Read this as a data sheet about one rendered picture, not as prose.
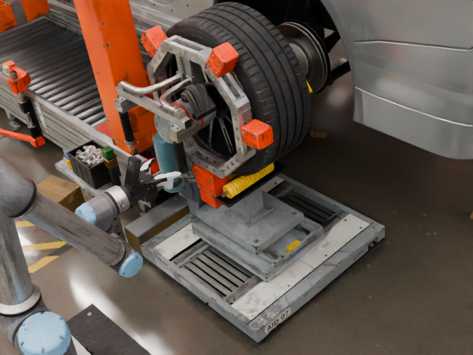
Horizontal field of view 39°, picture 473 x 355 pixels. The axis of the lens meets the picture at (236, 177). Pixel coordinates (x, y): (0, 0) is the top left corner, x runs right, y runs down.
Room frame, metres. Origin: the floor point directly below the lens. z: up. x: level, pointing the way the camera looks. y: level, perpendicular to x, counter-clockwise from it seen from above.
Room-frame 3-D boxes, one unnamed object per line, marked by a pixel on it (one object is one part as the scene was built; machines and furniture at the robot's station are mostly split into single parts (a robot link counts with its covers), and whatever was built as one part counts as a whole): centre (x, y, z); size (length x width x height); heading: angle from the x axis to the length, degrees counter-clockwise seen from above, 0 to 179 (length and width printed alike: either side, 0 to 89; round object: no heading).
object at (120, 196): (1.80, 0.40, 0.81); 0.10 x 0.05 x 0.09; 38
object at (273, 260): (2.33, -0.05, 0.13); 0.50 x 0.36 x 0.10; 38
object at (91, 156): (2.50, 0.62, 0.51); 0.20 x 0.14 x 0.13; 36
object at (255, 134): (2.00, -0.10, 0.85); 0.09 x 0.08 x 0.07; 38
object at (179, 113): (2.10, 0.14, 1.03); 0.19 x 0.18 x 0.11; 128
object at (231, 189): (2.22, -0.05, 0.51); 0.29 x 0.06 x 0.06; 128
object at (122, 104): (2.26, 0.37, 0.93); 0.09 x 0.05 x 0.05; 128
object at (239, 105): (2.25, 0.10, 0.85); 0.54 x 0.07 x 0.54; 38
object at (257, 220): (2.35, -0.03, 0.32); 0.40 x 0.30 x 0.28; 38
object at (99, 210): (1.75, 0.47, 0.81); 0.12 x 0.09 x 0.10; 128
